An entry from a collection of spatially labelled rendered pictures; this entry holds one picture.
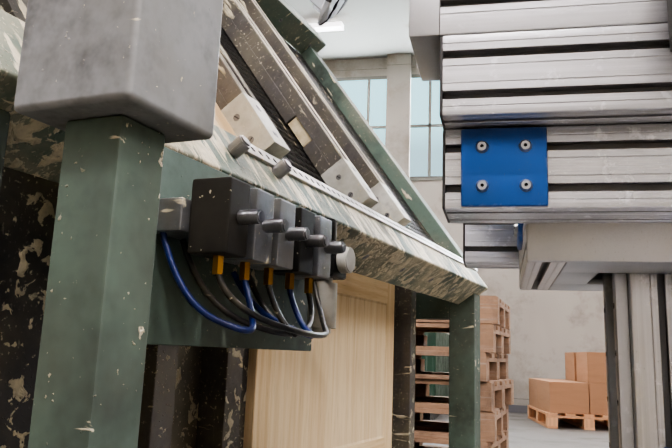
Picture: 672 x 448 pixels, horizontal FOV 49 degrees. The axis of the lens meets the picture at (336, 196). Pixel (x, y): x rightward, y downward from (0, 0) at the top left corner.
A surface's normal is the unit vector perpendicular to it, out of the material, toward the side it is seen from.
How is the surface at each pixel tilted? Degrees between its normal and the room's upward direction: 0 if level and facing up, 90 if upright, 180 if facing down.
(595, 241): 90
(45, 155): 144
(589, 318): 90
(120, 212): 90
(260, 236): 90
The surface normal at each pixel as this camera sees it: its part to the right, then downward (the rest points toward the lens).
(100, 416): 0.92, -0.05
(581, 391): -0.05, -0.21
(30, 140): 0.50, 0.76
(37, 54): -0.39, -0.21
